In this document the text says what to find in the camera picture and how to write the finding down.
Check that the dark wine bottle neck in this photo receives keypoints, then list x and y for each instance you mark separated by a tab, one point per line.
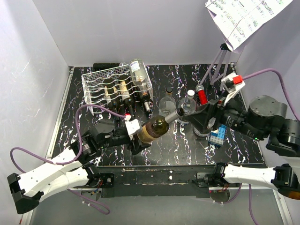
111	95

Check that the red glitter tube bottle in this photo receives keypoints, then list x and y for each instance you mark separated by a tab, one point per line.
201	94

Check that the purple tripod stand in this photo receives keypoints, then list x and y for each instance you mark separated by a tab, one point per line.
223	54

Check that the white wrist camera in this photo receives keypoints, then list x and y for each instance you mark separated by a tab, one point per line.
133	126
233	84

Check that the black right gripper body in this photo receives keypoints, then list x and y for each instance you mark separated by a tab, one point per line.
233	118

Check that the clear round glass bottle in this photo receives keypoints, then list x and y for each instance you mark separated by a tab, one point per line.
140	76

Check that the white wire wine rack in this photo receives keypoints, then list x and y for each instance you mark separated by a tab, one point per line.
93	85

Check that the small bottle white cap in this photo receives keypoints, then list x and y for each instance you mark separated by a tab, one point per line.
207	131

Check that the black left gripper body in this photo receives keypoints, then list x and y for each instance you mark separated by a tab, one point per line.
119	138

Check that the blue white toy bricks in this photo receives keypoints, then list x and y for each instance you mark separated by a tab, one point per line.
217	136

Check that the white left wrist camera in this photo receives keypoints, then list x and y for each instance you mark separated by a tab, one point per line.
133	126

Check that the white printed paper sheets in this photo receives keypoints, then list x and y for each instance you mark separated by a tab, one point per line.
239	19

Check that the clear bottle white cap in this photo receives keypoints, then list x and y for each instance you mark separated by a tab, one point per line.
188	104

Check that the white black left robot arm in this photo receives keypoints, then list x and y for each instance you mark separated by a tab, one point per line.
73	167

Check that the clear bottle black cap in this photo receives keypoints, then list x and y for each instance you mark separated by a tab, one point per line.
167	104

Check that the dark green wine bottle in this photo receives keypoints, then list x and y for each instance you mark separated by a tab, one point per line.
126	92

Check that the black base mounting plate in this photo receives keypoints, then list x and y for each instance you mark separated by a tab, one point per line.
146	181

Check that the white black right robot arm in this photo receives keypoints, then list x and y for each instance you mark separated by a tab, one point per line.
265	119

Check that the olive green wine bottle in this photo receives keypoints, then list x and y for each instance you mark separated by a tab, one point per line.
158	126

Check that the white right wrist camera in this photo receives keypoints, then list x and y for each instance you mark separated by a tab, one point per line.
233	84

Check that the aluminium frame rail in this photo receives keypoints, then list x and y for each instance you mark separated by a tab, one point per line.
59	154

